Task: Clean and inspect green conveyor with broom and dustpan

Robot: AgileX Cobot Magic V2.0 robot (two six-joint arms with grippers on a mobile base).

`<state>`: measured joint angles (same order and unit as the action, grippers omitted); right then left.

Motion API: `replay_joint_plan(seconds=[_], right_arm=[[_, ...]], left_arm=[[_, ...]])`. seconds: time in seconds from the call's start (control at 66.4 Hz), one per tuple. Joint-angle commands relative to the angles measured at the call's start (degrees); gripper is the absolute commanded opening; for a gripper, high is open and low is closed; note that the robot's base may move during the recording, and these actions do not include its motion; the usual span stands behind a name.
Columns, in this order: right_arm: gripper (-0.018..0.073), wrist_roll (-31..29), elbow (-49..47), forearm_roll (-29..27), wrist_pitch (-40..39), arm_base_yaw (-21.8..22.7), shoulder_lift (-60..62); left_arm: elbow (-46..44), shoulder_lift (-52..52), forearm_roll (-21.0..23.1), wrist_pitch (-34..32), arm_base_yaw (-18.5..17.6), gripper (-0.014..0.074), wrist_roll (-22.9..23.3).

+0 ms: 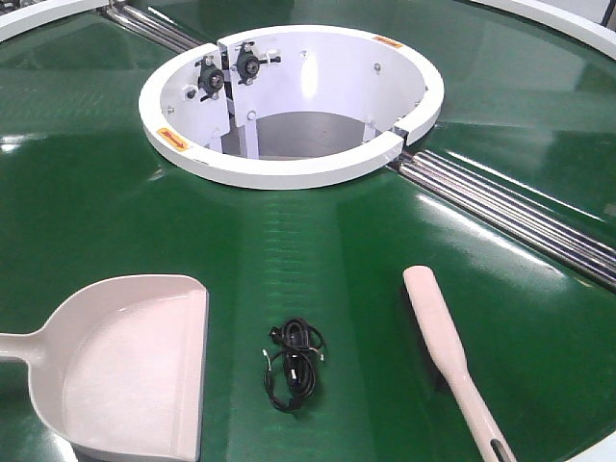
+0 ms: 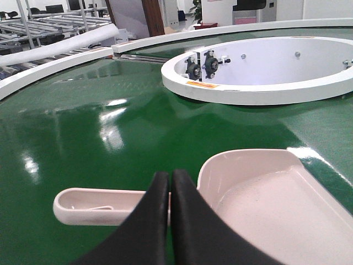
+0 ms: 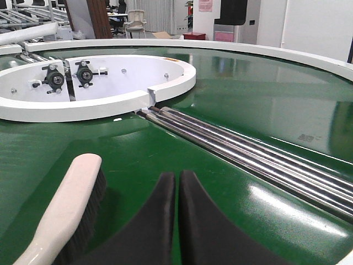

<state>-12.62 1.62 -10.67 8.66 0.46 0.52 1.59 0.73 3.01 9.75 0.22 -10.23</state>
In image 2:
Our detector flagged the red fire extinguisher box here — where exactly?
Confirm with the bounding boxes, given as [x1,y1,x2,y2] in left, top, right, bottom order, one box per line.
[193,22,218,30]

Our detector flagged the steel conveyor seam rollers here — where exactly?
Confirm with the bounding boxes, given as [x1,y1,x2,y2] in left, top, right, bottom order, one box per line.
[113,54,169,64]

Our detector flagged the white outer conveyor rim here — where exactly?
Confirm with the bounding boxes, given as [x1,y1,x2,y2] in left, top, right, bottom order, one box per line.
[1,18,352,100]

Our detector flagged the brown wooden board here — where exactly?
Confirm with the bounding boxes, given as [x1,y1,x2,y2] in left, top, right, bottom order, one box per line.
[142,0,165,36]

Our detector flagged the black bearing left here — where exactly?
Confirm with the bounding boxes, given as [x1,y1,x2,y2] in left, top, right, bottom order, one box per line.
[185,57,201,80]

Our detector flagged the water dispenser machine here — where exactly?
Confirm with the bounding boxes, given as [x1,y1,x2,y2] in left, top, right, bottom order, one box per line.
[232,0,266,25]

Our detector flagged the pink plastic dustpan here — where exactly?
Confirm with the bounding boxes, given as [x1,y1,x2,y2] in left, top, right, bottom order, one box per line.
[53,149,352,264]

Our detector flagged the metal roller conveyor rack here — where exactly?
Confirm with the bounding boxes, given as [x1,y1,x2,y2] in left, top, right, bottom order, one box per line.
[1,1,119,80]

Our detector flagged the black bearing right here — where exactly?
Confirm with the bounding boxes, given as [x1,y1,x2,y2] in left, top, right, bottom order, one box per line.
[204,50,231,79]

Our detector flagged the green potted plant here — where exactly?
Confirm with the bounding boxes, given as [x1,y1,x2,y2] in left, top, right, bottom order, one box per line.
[189,0,202,23]

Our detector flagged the white inner conveyor ring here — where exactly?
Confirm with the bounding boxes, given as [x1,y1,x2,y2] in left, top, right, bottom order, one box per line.
[161,36,353,106]

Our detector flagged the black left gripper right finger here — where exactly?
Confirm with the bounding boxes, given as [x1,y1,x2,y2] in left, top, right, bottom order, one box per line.
[171,169,280,264]

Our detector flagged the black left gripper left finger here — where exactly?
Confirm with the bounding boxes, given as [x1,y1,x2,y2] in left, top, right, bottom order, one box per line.
[72,171,169,264]

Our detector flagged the white foam roll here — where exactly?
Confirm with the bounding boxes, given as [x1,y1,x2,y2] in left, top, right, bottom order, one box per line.
[1,24,119,66]

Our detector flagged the black bearing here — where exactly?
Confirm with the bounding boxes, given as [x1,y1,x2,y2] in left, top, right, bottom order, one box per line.
[204,50,231,79]
[185,57,201,80]

